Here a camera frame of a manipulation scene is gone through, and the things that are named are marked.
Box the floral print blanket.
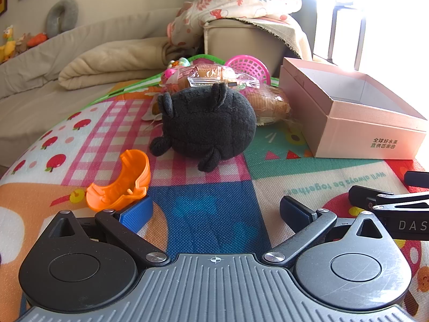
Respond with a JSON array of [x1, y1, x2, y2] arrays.
[[167, 0, 303, 52]]

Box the labelled clear bread packet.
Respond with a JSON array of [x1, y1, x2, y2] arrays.
[[168, 63, 261, 90]]

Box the beige sofa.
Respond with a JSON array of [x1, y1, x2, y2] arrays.
[[0, 7, 208, 168]]

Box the brown plush toy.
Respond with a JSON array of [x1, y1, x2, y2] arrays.
[[15, 33, 32, 54]]

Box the grey neck pillow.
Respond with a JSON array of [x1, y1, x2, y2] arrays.
[[46, 0, 79, 39]]

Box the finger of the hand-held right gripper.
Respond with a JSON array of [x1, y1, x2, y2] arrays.
[[348, 185, 395, 209], [404, 171, 429, 187]]

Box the orange plastic shell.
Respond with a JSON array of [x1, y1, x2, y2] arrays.
[[86, 149, 150, 213]]

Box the pink cardboard box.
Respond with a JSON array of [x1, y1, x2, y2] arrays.
[[279, 57, 429, 160]]

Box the pink plastic strainer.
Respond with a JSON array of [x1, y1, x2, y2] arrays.
[[224, 54, 273, 89]]

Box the beige leather armrest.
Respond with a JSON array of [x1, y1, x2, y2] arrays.
[[203, 18, 293, 72]]

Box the small pastel toy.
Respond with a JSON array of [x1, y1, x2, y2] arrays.
[[162, 57, 191, 84]]

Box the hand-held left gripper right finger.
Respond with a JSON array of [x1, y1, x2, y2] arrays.
[[262, 195, 398, 269]]

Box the clear packet of brown balls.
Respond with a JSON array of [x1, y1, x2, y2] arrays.
[[141, 101, 165, 125]]

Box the colourful printed play mat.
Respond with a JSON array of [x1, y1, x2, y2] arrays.
[[0, 54, 429, 322]]

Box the folded beige blanket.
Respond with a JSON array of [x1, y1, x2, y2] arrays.
[[58, 37, 188, 90]]

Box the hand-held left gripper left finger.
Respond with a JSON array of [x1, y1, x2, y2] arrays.
[[42, 196, 171, 268]]

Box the black plush toy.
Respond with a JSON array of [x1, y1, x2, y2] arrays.
[[149, 83, 258, 172]]

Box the round bread packet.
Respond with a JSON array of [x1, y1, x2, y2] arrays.
[[246, 85, 292, 127]]

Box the yellow plush toy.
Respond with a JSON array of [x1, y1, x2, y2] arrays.
[[0, 25, 17, 63]]

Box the orange carrot plush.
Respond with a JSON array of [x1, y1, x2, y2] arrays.
[[27, 32, 47, 48]]

